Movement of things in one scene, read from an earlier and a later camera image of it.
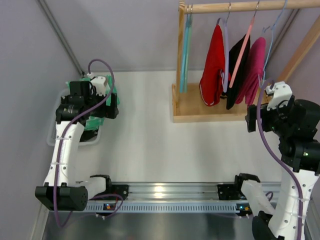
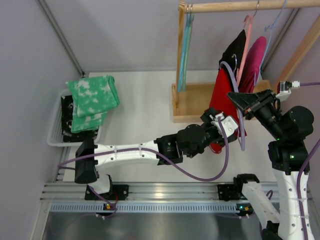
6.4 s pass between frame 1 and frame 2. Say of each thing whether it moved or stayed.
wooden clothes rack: stayed
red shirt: moved
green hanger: stayed
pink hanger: moved
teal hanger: stayed
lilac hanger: moved
